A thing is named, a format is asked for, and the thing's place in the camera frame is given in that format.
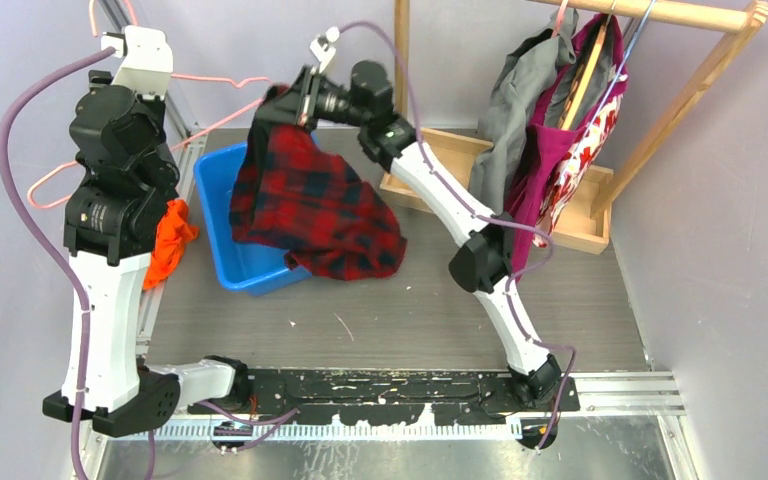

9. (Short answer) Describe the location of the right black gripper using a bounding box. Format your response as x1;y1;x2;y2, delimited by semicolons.
253;68;367;134

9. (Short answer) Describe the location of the red plaid skirt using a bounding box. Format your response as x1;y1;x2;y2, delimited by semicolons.
228;119;407;281

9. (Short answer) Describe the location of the pink wire hanger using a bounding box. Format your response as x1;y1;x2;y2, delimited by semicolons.
26;0;274;211

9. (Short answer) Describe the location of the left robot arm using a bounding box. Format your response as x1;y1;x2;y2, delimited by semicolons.
43;70;252;438

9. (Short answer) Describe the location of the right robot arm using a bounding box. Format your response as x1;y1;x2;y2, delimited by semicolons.
254;60;569;411

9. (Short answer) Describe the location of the wooden hanger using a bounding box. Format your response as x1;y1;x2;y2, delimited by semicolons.
557;15;614;131

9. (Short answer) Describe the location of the orange cloth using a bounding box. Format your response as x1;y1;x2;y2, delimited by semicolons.
142;198;200;291

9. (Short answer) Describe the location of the grey garment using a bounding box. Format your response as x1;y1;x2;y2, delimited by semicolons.
468;8;579;213

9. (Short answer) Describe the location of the blue plastic bin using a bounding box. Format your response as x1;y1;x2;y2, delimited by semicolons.
193;142;312;296

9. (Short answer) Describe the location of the magenta garment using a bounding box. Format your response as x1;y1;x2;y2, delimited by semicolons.
503;14;622;270

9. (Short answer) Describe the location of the floral white red garment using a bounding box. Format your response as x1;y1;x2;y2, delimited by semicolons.
537;67;628;254

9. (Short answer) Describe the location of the wooden clothes rack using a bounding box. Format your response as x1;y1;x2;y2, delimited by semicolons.
393;1;768;254

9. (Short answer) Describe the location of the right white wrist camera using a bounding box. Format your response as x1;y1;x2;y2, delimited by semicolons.
309;26;340;74

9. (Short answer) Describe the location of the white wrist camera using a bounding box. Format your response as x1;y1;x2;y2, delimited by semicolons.
101;25;174;101
309;26;340;74

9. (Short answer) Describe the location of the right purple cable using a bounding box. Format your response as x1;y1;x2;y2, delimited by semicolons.
327;21;579;455

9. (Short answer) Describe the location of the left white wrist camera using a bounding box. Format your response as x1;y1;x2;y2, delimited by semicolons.
101;25;174;101

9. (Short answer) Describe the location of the blue wire hanger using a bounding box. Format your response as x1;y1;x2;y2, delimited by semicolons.
570;0;656;172

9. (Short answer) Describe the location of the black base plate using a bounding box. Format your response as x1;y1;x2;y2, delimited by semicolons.
186;369;581;449

